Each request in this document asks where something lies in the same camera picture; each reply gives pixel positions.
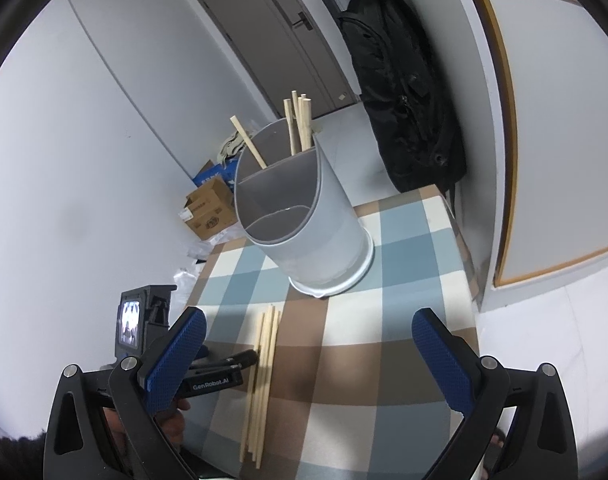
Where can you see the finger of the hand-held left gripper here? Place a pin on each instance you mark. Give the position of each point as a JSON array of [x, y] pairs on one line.
[[233, 358]]

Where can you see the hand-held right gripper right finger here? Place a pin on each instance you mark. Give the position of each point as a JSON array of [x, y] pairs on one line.
[[441, 360]]

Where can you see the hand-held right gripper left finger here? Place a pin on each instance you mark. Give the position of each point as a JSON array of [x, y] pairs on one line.
[[176, 360]]

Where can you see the pile of wooden chopsticks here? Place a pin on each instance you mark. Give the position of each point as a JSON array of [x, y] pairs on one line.
[[264, 385]]

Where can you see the grey utensil holder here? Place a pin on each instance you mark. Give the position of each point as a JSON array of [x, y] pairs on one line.
[[324, 245]]

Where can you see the person's left forearm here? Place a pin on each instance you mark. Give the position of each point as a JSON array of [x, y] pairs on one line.
[[18, 460]]

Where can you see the person's left hand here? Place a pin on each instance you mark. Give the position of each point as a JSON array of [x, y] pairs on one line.
[[173, 425]]

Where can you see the clear plastic sheets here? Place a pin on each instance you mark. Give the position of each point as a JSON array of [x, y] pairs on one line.
[[188, 280]]

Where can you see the checked tablecloth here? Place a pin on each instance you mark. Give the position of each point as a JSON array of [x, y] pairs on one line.
[[364, 335]]

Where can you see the black sandal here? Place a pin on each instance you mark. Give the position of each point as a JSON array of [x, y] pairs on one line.
[[493, 457]]

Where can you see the brown cardboard box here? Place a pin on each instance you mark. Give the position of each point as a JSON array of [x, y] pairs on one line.
[[211, 210]]

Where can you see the blue cardboard box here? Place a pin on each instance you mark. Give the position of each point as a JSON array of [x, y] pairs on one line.
[[208, 176]]

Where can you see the beige cloth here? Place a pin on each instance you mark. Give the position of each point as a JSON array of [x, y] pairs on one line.
[[231, 147]]

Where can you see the white wood-trimmed cabinet door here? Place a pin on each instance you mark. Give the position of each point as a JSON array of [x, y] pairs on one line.
[[549, 160]]

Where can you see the black backpack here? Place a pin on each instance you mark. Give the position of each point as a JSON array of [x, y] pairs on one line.
[[399, 100]]

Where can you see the grey door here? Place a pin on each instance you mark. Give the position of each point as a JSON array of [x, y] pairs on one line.
[[284, 50]]

